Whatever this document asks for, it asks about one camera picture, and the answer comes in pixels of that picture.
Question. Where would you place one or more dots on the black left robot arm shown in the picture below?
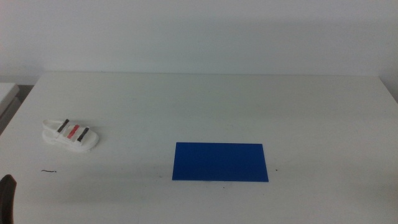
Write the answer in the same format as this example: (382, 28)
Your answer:
(6, 199)

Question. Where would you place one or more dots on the blue rectangular mat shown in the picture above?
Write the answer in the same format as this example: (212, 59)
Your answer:
(219, 161)

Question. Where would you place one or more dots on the small black thread scrap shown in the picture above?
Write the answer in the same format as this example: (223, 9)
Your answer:
(48, 170)

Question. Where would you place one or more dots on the white side table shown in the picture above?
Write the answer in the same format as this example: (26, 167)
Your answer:
(6, 93)

